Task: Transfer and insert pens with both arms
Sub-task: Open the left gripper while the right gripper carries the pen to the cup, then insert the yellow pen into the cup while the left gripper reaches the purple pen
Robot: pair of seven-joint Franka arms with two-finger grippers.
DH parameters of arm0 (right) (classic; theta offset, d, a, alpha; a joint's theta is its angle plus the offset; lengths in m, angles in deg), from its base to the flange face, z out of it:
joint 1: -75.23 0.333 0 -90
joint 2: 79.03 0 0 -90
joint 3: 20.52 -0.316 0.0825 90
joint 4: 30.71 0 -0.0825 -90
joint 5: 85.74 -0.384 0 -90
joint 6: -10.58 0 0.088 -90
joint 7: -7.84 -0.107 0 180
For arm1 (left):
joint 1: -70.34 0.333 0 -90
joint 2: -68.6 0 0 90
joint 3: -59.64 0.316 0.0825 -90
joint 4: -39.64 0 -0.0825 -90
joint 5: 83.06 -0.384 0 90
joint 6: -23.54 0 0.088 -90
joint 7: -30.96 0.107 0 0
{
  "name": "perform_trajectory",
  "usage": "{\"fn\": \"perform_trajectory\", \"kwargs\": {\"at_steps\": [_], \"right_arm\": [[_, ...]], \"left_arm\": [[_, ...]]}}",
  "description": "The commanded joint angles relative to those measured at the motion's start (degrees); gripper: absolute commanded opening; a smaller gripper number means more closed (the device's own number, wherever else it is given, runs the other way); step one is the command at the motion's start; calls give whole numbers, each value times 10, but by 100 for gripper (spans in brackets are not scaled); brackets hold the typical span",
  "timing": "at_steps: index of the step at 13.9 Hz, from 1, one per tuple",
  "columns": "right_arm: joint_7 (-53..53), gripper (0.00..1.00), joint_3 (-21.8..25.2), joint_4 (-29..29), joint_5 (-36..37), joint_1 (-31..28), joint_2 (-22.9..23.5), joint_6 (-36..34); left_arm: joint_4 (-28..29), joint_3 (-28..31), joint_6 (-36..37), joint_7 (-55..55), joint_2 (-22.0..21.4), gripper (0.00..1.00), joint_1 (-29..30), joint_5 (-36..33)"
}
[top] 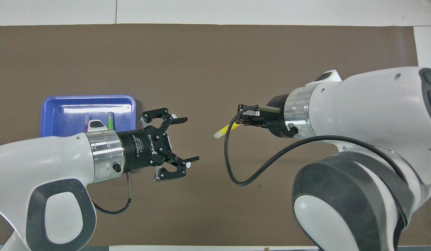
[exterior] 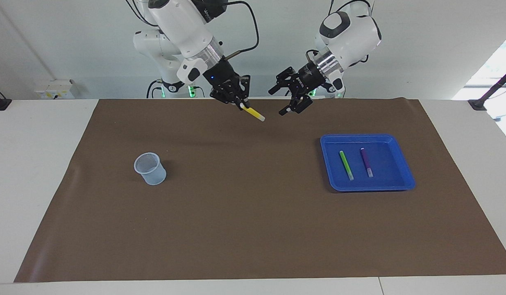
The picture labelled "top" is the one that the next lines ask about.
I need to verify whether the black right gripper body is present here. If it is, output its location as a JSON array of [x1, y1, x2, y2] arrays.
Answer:
[[252, 94, 300, 138]]

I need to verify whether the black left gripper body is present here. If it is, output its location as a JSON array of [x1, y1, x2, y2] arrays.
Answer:
[[116, 126, 172, 173]]

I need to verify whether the yellow pen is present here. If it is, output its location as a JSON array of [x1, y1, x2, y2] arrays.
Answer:
[[214, 124, 242, 139]]

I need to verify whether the brown table mat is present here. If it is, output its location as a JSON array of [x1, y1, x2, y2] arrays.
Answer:
[[0, 24, 431, 246]]

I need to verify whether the blue plastic tray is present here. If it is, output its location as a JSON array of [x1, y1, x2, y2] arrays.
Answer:
[[40, 95, 136, 138]]

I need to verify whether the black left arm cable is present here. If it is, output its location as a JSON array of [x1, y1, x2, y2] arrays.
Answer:
[[91, 171, 133, 215]]

